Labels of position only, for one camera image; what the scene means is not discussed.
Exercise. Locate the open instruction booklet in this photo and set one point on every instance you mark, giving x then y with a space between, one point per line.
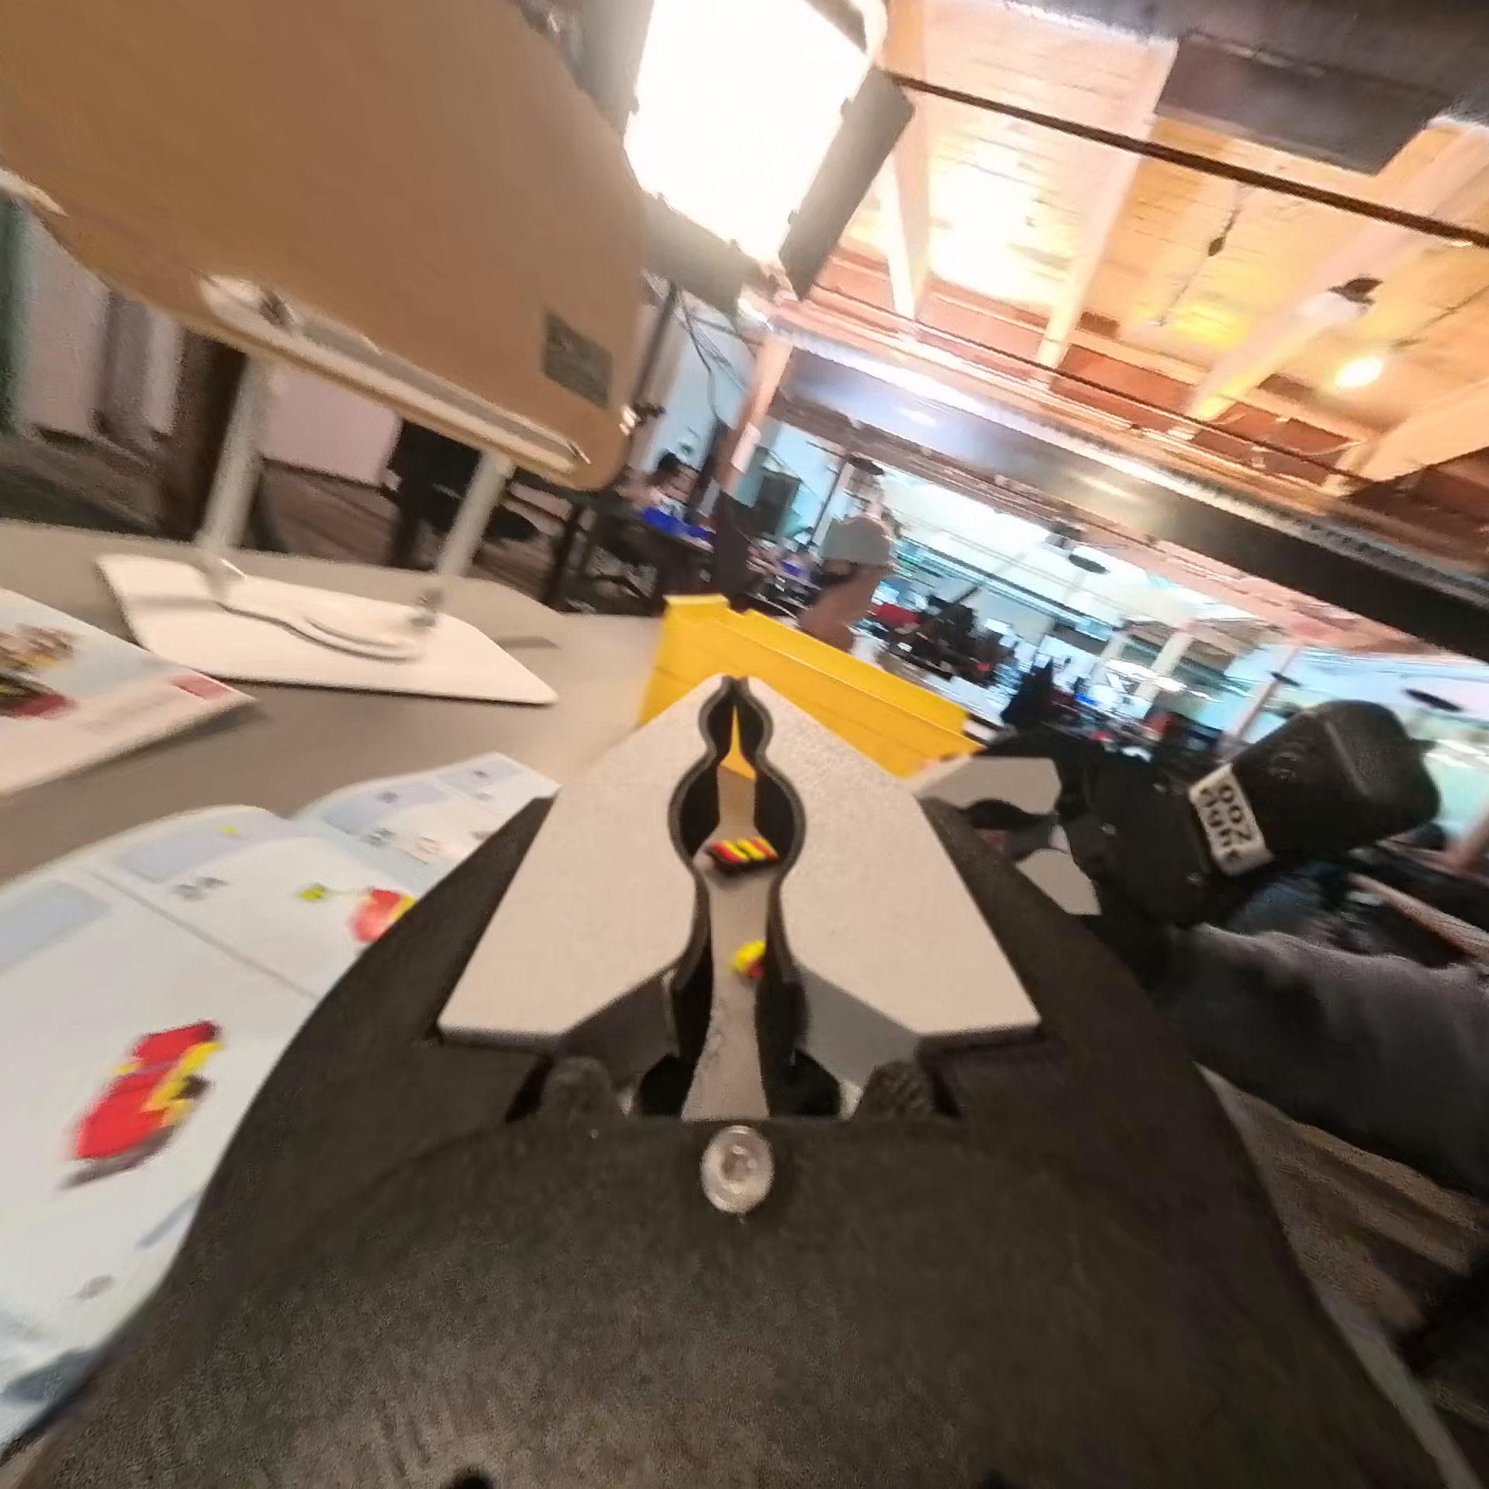
174 989

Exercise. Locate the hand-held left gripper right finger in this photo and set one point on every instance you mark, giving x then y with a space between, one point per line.
907 918

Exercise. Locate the blue storage bin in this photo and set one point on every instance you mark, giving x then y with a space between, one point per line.
681 528

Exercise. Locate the yellow plastic bin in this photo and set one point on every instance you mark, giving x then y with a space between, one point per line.
813 686

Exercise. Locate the long black red lego tail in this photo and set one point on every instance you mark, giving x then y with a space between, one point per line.
741 852

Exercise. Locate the small red yellow lego piece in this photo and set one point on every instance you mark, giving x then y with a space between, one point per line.
748 958

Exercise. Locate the bright studio light panel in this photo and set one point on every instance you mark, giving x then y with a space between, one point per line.
744 115

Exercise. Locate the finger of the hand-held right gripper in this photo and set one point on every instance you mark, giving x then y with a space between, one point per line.
989 785
1058 884

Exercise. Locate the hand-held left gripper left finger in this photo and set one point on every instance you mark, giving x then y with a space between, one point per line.
569 918

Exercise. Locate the closed instruction booklet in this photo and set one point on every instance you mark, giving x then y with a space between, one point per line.
92 698

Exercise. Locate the person's right forearm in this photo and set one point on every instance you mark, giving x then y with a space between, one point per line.
1336 1022

